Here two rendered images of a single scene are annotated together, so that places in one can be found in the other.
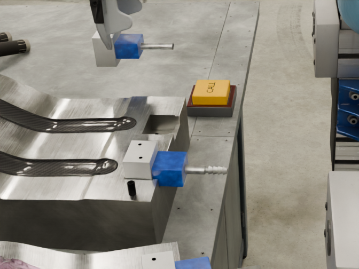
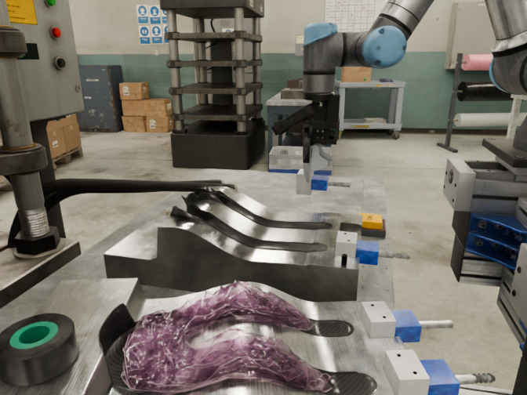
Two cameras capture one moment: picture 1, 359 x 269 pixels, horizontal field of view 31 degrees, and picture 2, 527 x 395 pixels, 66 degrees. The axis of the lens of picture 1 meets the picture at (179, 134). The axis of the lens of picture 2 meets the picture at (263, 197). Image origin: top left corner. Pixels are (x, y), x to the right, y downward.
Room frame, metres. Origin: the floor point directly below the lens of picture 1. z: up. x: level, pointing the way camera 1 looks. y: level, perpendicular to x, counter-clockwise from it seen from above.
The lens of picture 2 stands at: (0.00, 0.19, 1.23)
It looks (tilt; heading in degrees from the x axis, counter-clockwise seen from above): 19 degrees down; 1
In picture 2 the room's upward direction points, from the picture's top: straight up
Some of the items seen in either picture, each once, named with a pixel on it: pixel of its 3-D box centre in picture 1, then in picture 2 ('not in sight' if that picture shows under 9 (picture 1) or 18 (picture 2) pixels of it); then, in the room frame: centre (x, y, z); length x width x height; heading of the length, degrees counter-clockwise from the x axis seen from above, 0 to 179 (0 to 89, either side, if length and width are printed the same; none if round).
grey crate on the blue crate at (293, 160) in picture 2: not in sight; (301, 157); (3.95, -0.11, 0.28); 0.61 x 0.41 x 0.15; 82
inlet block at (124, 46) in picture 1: (135, 46); (323, 183); (0.99, 0.06, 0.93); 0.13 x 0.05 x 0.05; 77
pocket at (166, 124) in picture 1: (162, 134); (350, 236); (0.80, 0.03, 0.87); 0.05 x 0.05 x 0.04; 77
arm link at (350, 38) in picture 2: not in sight; (365, 49); (0.98, -0.02, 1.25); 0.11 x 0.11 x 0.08; 3
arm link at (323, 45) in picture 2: not in sight; (321, 48); (1.00, 0.08, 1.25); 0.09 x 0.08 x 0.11; 93
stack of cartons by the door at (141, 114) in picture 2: not in sight; (147, 106); (7.21, 2.34, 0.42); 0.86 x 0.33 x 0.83; 82
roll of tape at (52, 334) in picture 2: not in sight; (37, 347); (0.37, 0.45, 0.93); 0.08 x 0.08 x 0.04
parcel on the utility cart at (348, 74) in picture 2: not in sight; (355, 76); (6.56, -1.12, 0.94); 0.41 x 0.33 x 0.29; 89
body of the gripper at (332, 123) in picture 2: not in sight; (320, 119); (1.00, 0.07, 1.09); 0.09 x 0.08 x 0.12; 77
